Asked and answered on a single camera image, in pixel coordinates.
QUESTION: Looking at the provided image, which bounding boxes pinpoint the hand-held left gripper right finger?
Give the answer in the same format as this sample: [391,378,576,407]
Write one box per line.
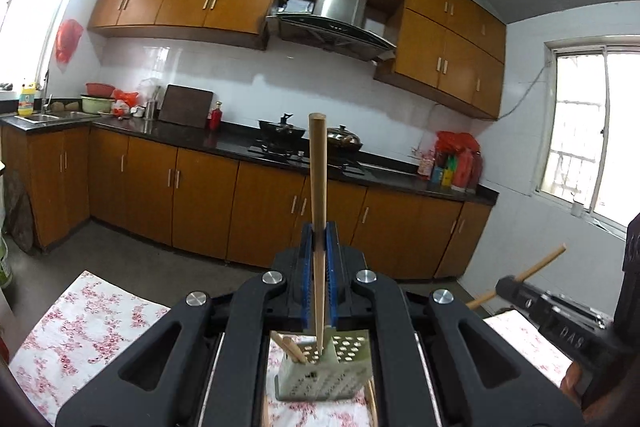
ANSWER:
[325,222,586,427]

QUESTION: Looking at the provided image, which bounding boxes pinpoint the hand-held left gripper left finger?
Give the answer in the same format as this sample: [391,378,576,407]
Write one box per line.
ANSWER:
[55,224,317,427]

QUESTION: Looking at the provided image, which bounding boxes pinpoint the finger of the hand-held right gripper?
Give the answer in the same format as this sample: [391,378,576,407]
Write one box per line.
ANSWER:
[494,275,551,325]

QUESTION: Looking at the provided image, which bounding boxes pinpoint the green perforated chopstick holder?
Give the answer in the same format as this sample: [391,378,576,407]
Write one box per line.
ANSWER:
[274,326,373,403]

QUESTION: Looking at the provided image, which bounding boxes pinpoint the person's right hand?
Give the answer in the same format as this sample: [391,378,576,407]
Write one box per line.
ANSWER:
[559,353,594,410]

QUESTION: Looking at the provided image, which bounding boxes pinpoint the black gas stove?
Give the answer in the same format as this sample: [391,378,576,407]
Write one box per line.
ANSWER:
[247,141,366,176]

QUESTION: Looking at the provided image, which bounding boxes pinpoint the wooden base cabinets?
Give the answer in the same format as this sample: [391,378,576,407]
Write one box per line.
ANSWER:
[0,124,493,280]

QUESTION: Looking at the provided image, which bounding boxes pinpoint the cluster of condiment bottles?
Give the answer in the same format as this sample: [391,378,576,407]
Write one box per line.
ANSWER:
[417,147,484,194]

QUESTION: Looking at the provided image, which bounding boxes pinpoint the wok with glass lid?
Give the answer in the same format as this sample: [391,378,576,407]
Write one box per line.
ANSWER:
[325,124,364,152]

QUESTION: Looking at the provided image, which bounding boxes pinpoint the black wok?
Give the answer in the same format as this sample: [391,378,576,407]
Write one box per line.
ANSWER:
[257,113,307,144]

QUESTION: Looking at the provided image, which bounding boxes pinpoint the black kitchen countertop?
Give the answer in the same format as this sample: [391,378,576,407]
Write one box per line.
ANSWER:
[0,109,500,208]

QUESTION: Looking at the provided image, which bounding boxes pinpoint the barred white framed window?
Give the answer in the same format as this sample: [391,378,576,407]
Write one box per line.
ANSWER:
[532,34,640,238]

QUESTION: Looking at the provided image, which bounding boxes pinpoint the dark cutting board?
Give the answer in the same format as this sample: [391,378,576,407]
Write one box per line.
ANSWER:
[157,84,215,129]

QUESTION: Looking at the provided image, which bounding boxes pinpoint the pink floral tablecloth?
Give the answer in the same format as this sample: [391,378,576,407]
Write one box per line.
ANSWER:
[9,271,573,427]

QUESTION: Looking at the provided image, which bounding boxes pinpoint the red and white plastic bag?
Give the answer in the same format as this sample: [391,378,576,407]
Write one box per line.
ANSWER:
[111,89,139,117]

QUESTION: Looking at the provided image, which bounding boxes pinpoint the steel range hood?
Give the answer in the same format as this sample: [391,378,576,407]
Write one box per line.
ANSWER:
[265,0,397,62]

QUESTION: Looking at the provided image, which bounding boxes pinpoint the green basin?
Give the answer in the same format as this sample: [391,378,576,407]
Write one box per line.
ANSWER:
[80,94,117,115]

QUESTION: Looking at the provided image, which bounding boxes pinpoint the grey sack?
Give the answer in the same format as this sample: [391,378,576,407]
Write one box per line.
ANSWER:
[4,187,36,254]

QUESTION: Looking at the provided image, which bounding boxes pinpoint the steel sink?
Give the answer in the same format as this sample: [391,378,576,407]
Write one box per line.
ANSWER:
[14,109,93,124]

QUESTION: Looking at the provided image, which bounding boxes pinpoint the steel faucet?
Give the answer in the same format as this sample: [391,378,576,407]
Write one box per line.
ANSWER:
[41,68,54,114]

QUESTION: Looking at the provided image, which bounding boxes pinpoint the yellow detergent bottle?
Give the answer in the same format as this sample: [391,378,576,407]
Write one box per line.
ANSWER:
[17,79,39,116]

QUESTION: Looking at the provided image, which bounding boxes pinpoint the grey wall cable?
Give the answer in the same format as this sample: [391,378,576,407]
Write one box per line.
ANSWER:
[492,64,551,120]

